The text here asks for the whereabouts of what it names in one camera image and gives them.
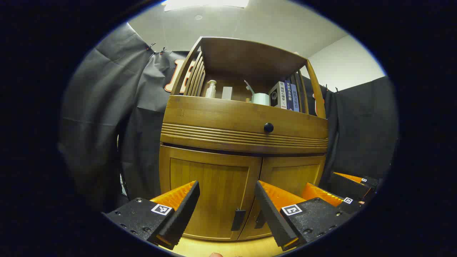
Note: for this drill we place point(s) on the small white box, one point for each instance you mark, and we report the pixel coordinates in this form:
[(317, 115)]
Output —
[(227, 93)]

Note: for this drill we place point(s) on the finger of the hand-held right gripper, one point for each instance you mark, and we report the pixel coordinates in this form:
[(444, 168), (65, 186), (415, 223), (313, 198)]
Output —
[(348, 185), (317, 192)]

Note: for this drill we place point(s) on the white cup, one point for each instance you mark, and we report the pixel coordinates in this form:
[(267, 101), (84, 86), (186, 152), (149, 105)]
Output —
[(260, 99)]

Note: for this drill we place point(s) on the wooden double-door shoe cabinet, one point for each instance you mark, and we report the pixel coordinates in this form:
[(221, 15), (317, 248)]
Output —
[(250, 57)]

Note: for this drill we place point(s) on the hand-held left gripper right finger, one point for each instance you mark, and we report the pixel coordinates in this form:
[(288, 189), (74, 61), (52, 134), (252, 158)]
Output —
[(271, 217)]

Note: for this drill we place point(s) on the ceiling light panel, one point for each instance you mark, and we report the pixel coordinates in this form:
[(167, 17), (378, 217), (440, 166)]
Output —
[(205, 3)]

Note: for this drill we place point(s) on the black backdrop cloth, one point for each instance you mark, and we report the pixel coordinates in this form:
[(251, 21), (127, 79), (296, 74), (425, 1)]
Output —
[(107, 107)]

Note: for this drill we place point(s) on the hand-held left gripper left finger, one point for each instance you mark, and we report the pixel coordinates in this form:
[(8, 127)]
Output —
[(182, 214)]

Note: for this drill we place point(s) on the wooden drawer with black knob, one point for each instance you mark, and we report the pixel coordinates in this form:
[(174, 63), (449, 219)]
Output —
[(214, 114)]

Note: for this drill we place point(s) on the white pump bottle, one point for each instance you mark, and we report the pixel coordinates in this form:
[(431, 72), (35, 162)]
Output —
[(211, 91)]

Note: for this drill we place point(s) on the white toothbrush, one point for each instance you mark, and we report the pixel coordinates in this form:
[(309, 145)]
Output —
[(249, 86)]

